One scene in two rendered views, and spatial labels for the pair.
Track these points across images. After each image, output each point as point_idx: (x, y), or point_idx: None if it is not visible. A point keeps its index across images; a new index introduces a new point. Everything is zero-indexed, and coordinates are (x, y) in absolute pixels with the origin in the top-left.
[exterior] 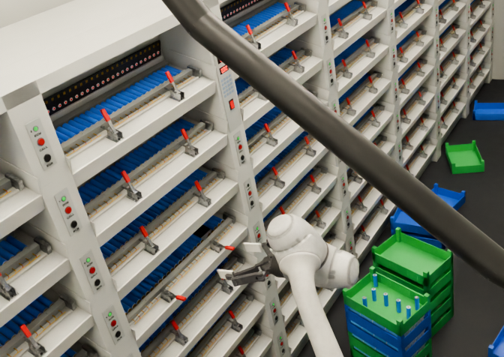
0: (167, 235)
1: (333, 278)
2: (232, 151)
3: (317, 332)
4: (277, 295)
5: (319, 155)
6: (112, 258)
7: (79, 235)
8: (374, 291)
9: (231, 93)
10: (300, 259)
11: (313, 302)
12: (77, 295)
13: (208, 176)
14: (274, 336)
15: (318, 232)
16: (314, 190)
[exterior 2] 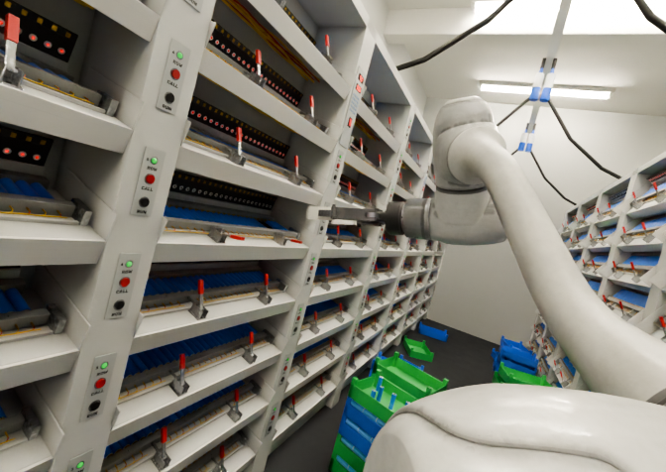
0: (254, 169)
1: (492, 213)
2: (332, 162)
3: (534, 203)
4: (293, 352)
5: (364, 252)
6: (189, 130)
7: (190, 14)
8: (383, 389)
9: (353, 113)
10: (492, 134)
11: (522, 171)
12: (130, 93)
13: (299, 175)
14: (271, 401)
15: (336, 323)
16: (348, 282)
